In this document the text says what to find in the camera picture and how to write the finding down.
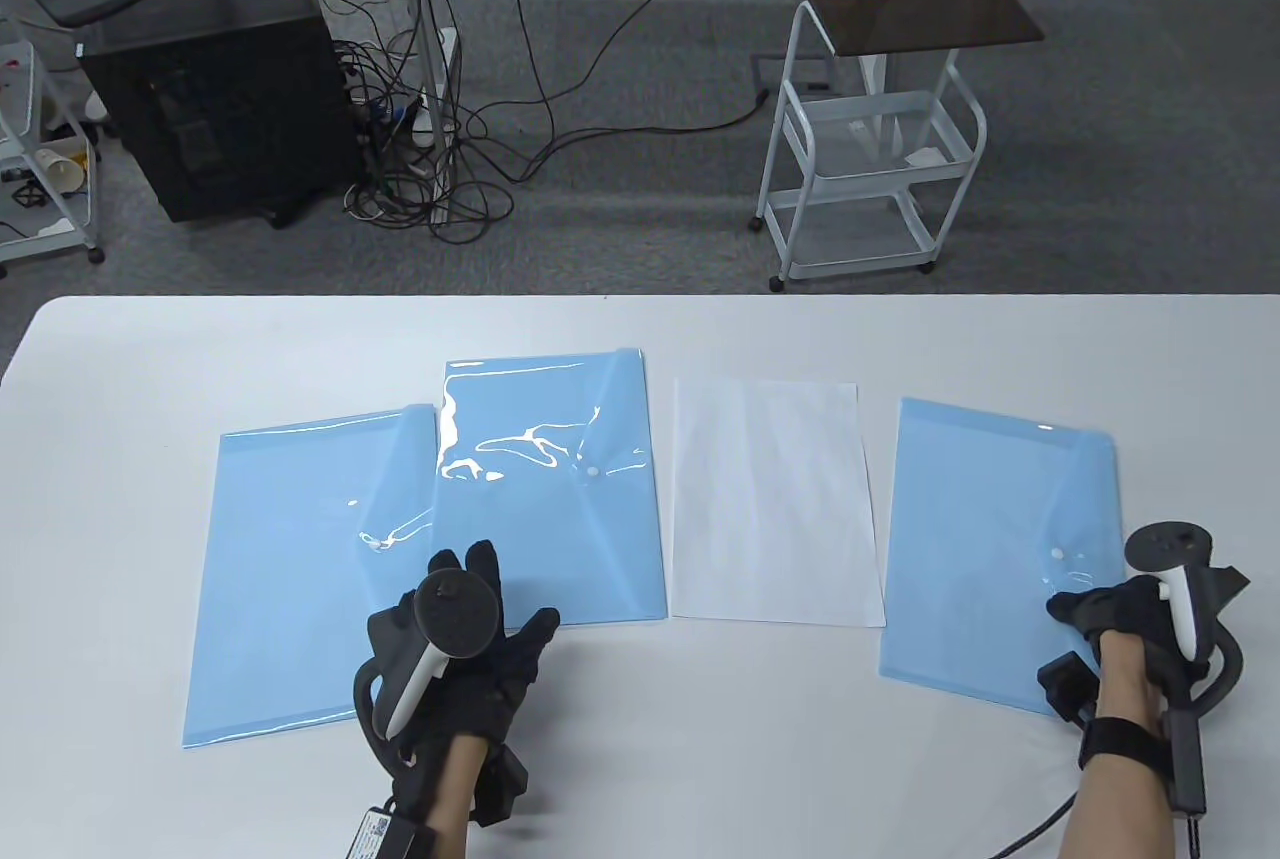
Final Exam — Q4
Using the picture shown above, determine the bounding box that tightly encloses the person's right hand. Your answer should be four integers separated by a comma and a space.
1047, 577, 1216, 692

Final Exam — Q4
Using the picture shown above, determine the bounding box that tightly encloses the person's left hand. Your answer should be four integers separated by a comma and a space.
365, 539, 561, 772

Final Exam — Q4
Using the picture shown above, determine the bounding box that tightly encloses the blue plastic snap folder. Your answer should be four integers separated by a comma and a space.
430, 349, 669, 628
182, 404, 448, 750
878, 397, 1126, 718

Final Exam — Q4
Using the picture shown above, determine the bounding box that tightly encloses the white paper sheet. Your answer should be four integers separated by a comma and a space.
672, 377, 888, 628

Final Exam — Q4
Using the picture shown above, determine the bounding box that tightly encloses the person's right forearm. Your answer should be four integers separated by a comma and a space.
1060, 634, 1176, 859

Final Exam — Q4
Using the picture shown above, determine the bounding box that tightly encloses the black left forearm pack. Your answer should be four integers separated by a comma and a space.
345, 804, 441, 859

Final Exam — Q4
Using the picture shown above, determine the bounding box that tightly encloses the black right forearm pack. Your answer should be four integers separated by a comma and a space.
1165, 709, 1208, 815

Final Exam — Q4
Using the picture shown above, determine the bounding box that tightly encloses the person's left forearm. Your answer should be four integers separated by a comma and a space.
395, 734, 491, 859

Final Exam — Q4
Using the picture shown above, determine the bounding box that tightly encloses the black and white left controller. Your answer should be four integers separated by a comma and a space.
372, 571, 501, 742

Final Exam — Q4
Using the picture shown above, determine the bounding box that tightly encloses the black and white controller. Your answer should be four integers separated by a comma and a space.
372, 571, 501, 742
1125, 521, 1216, 665

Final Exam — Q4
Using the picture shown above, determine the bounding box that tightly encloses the black and white right controller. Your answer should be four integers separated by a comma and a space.
1125, 521, 1216, 665

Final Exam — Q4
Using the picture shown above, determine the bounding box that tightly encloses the white cart with brown top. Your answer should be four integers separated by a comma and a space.
755, 0, 1048, 292

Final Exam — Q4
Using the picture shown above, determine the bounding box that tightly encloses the small white rolling cart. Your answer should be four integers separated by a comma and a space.
0, 17, 107, 280

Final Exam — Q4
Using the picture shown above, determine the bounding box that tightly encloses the black computer tower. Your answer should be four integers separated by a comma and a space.
78, 0, 368, 226

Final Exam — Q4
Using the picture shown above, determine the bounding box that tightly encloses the aluminium desk leg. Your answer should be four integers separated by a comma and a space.
378, 0, 461, 225

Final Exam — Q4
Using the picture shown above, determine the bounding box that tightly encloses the paper cup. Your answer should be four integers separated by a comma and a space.
35, 146, 88, 196

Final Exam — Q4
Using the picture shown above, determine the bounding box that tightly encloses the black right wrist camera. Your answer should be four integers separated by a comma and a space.
1038, 651, 1101, 725

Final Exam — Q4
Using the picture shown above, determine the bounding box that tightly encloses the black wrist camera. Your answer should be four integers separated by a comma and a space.
470, 744, 529, 830
1038, 651, 1101, 725

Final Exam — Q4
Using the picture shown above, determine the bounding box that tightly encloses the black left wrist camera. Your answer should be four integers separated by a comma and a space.
470, 744, 529, 830

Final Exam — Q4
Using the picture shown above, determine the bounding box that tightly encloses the long black floor cable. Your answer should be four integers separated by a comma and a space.
465, 0, 781, 185

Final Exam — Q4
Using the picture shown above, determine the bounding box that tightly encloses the tangle of black cables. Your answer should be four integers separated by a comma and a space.
330, 39, 517, 246

